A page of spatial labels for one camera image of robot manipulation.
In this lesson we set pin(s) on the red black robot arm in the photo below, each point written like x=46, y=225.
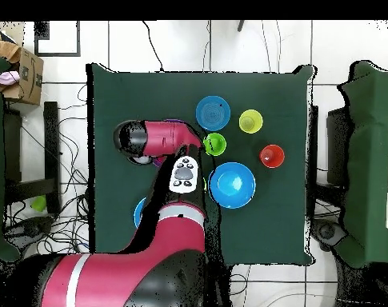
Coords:
x=116, y=281

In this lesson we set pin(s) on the black cabinet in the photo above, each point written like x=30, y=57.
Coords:
x=336, y=150

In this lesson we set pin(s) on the large blue plastic bowl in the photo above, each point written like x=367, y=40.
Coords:
x=232, y=185
x=138, y=212

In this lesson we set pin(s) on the pink cloth bundle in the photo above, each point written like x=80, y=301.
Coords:
x=8, y=78

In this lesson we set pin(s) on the black metal stand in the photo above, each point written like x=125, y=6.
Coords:
x=51, y=144

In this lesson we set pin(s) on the dark green tablecloth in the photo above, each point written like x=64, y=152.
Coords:
x=276, y=224

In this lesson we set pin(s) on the green plastic cup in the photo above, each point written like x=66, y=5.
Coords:
x=216, y=144

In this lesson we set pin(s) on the small patterned blue bowl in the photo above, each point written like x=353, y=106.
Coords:
x=212, y=113

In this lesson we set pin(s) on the orange plastic cup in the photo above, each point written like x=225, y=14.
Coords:
x=272, y=156

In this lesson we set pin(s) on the yellow plastic cup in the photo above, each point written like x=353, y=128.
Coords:
x=250, y=121

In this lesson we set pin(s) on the black square frame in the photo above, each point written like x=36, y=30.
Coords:
x=40, y=32

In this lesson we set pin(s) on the green cup on floor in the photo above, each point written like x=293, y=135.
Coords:
x=39, y=204

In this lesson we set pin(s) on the cardboard box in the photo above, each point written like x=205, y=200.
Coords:
x=30, y=86

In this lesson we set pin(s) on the dark grey machine foot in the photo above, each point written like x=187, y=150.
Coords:
x=30, y=227
x=326, y=232

